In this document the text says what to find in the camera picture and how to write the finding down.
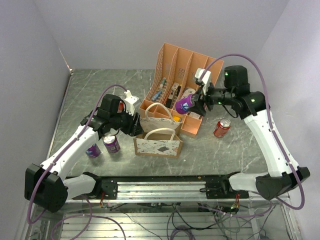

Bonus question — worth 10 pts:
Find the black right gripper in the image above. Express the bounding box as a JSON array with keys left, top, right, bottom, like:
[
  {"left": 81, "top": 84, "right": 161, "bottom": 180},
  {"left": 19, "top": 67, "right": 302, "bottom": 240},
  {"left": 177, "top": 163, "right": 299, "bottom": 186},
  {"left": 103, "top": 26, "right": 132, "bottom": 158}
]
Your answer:
[{"left": 187, "top": 79, "right": 235, "bottom": 116}]

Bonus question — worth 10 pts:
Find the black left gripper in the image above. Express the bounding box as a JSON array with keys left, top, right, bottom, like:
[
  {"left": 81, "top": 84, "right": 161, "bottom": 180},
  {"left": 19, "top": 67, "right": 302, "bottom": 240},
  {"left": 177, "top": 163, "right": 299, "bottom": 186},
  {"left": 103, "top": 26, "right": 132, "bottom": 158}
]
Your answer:
[{"left": 110, "top": 106, "right": 145, "bottom": 137}]

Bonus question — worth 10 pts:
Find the purple fanta can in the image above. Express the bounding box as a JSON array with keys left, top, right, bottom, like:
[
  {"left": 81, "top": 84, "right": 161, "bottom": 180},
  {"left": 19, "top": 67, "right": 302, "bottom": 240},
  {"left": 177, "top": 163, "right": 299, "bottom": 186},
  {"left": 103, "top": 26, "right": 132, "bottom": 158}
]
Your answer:
[
  {"left": 175, "top": 93, "right": 198, "bottom": 115},
  {"left": 85, "top": 143, "right": 101, "bottom": 158}
]

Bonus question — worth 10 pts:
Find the canvas bag with rope handles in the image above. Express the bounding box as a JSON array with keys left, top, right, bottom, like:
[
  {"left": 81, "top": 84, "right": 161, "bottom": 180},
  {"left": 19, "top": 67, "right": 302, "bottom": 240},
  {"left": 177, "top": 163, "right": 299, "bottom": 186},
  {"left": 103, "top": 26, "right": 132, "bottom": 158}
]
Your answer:
[{"left": 133, "top": 102, "right": 183, "bottom": 158}]

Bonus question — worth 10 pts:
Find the purple soda can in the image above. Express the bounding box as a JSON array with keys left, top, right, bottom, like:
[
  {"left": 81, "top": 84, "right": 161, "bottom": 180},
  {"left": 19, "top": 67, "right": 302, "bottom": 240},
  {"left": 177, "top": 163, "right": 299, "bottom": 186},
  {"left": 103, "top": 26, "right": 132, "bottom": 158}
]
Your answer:
[{"left": 102, "top": 135, "right": 121, "bottom": 154}]

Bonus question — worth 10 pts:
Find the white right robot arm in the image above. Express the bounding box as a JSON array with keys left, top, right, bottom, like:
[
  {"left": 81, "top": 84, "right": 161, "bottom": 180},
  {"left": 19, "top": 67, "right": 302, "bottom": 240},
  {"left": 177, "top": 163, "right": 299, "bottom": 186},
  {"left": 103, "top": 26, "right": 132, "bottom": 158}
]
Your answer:
[{"left": 190, "top": 65, "right": 311, "bottom": 200}]

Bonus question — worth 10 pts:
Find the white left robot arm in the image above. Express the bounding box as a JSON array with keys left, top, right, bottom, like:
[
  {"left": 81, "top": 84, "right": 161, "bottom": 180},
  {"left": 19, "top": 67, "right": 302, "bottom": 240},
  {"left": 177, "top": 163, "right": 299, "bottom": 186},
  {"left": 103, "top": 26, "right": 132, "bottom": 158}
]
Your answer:
[{"left": 24, "top": 90, "right": 143, "bottom": 213}]

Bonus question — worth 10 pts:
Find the white flat box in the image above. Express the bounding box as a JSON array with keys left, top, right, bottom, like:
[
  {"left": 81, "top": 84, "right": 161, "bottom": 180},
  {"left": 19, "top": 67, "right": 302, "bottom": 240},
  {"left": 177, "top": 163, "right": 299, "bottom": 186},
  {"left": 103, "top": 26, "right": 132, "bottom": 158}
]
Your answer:
[{"left": 189, "top": 112, "right": 202, "bottom": 119}]

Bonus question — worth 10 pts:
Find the white oval labelled pouch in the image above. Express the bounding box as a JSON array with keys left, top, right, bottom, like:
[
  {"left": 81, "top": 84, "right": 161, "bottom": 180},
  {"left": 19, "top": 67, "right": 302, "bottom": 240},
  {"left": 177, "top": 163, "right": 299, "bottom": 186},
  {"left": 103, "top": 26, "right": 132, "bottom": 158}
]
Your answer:
[{"left": 181, "top": 87, "right": 196, "bottom": 99}]

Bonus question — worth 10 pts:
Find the yellow sponge block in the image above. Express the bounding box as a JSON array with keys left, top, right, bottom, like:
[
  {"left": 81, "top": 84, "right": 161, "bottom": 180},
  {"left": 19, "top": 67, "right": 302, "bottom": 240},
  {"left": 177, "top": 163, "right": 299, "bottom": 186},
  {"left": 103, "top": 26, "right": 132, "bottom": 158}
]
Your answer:
[{"left": 173, "top": 115, "right": 182, "bottom": 122}]

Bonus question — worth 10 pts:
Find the red Coca-Cola can left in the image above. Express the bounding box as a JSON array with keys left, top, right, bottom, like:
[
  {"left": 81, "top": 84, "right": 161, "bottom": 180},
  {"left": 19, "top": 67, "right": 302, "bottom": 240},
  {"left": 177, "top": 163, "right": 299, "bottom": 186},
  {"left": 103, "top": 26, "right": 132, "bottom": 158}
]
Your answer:
[{"left": 118, "top": 102, "right": 125, "bottom": 112}]

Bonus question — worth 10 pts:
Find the red coca-cola can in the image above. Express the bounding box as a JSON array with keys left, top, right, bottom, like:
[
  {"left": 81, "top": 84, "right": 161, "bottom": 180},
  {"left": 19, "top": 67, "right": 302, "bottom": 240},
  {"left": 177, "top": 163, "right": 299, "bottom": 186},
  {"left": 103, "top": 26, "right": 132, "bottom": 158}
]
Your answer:
[
  {"left": 118, "top": 102, "right": 125, "bottom": 112},
  {"left": 213, "top": 118, "right": 231, "bottom": 138}
]

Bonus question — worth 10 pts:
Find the black marker pen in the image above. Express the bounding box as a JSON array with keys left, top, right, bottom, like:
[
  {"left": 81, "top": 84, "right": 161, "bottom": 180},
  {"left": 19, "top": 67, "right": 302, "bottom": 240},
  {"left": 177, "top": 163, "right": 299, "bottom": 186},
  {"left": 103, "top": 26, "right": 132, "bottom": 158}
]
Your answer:
[{"left": 165, "top": 85, "right": 181, "bottom": 109}]

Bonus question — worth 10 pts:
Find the red Coca-Cola can right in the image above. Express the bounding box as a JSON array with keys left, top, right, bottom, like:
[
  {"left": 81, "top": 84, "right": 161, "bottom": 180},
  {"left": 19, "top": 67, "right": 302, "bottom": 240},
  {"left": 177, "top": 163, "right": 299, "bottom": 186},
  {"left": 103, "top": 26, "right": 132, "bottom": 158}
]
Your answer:
[{"left": 213, "top": 118, "right": 231, "bottom": 138}]

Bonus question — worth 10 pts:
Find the peach plastic desk organizer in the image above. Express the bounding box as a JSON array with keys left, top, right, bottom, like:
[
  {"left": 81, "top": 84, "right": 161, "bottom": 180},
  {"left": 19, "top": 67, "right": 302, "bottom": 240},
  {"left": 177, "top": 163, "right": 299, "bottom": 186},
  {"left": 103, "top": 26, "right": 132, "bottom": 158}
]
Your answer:
[{"left": 139, "top": 43, "right": 215, "bottom": 137}]

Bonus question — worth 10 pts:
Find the blue glue bottle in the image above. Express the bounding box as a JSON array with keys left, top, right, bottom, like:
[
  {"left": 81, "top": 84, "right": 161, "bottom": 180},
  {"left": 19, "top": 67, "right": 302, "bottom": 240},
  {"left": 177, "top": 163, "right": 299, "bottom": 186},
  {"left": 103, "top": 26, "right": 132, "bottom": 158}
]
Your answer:
[{"left": 151, "top": 90, "right": 162, "bottom": 102}]

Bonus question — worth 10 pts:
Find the green capped tube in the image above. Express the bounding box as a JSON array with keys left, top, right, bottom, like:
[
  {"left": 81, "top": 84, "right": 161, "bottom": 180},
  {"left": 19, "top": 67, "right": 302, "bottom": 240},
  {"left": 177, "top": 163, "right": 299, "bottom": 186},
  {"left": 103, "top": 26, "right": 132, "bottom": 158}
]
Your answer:
[{"left": 159, "top": 77, "right": 167, "bottom": 89}]

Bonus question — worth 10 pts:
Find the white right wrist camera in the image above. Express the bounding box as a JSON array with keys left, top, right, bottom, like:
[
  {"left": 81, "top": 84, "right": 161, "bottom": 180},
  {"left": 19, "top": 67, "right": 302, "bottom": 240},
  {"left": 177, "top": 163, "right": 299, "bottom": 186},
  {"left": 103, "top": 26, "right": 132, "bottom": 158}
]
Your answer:
[{"left": 194, "top": 68, "right": 212, "bottom": 96}]

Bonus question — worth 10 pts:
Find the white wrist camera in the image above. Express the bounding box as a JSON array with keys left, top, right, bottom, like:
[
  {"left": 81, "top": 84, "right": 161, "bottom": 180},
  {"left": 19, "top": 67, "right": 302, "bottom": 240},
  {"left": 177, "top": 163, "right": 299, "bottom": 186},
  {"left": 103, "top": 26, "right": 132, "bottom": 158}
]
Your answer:
[
  {"left": 124, "top": 90, "right": 141, "bottom": 116},
  {"left": 194, "top": 68, "right": 212, "bottom": 96}
]

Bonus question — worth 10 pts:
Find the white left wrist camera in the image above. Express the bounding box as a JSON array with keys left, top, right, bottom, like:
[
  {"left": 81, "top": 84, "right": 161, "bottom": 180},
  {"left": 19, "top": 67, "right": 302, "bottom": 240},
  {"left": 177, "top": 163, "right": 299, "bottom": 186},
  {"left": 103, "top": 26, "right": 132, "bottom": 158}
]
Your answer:
[{"left": 124, "top": 90, "right": 141, "bottom": 116}]

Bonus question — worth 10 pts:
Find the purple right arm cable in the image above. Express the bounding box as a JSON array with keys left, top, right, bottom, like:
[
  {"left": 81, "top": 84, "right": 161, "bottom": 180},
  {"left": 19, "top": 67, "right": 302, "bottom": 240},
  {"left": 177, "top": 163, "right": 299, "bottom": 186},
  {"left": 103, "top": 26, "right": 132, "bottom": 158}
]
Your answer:
[{"left": 166, "top": 53, "right": 306, "bottom": 240}]

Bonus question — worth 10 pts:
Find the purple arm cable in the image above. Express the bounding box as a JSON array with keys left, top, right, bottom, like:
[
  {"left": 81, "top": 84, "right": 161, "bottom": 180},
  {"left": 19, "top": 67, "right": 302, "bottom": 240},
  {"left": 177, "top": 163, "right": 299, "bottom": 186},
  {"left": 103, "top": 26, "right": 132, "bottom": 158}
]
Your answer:
[
  {"left": 26, "top": 84, "right": 128, "bottom": 240},
  {"left": 166, "top": 53, "right": 306, "bottom": 240}
]

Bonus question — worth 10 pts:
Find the aluminium mounting rail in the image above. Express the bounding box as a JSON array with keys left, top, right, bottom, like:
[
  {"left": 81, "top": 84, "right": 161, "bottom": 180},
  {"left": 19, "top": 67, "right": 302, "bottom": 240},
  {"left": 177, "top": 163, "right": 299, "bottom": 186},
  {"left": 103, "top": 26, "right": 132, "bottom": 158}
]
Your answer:
[{"left": 67, "top": 181, "right": 253, "bottom": 203}]

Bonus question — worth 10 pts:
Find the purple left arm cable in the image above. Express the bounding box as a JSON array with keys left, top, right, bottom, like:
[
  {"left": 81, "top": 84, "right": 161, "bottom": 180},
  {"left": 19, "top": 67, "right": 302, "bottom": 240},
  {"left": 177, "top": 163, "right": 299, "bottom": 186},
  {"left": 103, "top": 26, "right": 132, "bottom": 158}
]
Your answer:
[{"left": 26, "top": 84, "right": 128, "bottom": 240}]

